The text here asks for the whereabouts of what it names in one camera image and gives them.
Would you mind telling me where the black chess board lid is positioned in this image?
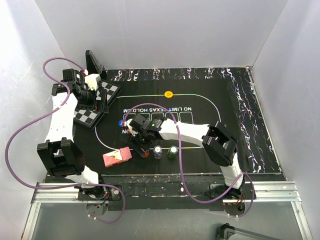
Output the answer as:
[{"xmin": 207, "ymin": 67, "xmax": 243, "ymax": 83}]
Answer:
[{"xmin": 85, "ymin": 50, "xmax": 107, "ymax": 80}]

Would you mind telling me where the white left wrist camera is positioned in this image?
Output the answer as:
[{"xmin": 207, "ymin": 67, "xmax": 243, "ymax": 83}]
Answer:
[{"xmin": 84, "ymin": 73, "xmax": 101, "ymax": 91}]

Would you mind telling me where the red poker chip stack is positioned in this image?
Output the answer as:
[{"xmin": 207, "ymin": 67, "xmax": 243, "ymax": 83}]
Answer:
[{"xmin": 141, "ymin": 149, "xmax": 150, "ymax": 158}]

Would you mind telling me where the black poker felt mat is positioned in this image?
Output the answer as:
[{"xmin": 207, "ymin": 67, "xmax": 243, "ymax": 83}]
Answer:
[{"xmin": 53, "ymin": 66, "xmax": 282, "ymax": 176}]

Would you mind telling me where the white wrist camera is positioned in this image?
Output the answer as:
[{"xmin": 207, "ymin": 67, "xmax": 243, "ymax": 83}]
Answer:
[
  {"xmin": 84, "ymin": 73, "xmax": 101, "ymax": 91},
  {"xmin": 124, "ymin": 118, "xmax": 138, "ymax": 137}
]

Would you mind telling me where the black case bottom right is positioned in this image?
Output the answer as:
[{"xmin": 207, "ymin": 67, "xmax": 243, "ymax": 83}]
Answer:
[{"xmin": 216, "ymin": 223, "xmax": 278, "ymax": 240}]

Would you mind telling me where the blue small blind button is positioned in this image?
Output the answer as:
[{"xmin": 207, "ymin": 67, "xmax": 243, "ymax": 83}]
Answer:
[{"xmin": 118, "ymin": 119, "xmax": 125, "ymax": 127}]

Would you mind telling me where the blue poker chip stack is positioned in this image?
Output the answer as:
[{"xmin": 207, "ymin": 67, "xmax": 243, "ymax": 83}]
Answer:
[{"xmin": 153, "ymin": 145, "xmax": 163, "ymax": 160}]

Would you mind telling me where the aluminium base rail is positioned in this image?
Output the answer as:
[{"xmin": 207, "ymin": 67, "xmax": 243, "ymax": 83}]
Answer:
[{"xmin": 21, "ymin": 176, "xmax": 313, "ymax": 240}]

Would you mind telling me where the yellow big blind button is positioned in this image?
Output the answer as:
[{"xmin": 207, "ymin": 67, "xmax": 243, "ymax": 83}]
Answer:
[{"xmin": 164, "ymin": 90, "xmax": 174, "ymax": 99}]

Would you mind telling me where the green poker chip stack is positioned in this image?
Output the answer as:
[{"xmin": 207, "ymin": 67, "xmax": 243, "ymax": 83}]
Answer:
[{"xmin": 167, "ymin": 145, "xmax": 179, "ymax": 159}]

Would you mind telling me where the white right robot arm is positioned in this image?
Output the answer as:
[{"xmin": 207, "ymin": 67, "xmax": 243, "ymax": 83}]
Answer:
[{"xmin": 124, "ymin": 113, "xmax": 245, "ymax": 199}]

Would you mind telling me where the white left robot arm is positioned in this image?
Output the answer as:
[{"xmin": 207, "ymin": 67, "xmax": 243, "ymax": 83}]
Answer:
[{"xmin": 37, "ymin": 68, "xmax": 107, "ymax": 200}]

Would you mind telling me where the black white chess board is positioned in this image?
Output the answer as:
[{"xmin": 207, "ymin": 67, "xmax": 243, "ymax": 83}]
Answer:
[{"xmin": 73, "ymin": 80, "xmax": 121, "ymax": 130}]

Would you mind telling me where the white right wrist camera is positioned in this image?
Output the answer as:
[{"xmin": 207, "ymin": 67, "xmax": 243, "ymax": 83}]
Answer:
[{"xmin": 124, "ymin": 118, "xmax": 138, "ymax": 137}]

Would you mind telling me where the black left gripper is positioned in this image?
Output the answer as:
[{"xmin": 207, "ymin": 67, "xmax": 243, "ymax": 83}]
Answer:
[{"xmin": 78, "ymin": 87, "xmax": 109, "ymax": 113}]

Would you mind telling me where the red playing card box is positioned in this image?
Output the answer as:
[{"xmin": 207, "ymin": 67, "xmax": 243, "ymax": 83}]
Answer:
[{"xmin": 102, "ymin": 146, "xmax": 132, "ymax": 168}]

